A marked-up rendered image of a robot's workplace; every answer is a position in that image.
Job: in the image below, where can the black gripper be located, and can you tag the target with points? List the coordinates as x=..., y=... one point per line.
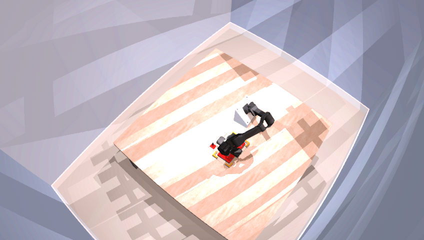
x=236, y=151

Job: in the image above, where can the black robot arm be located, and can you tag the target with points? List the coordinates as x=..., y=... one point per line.
x=238, y=139

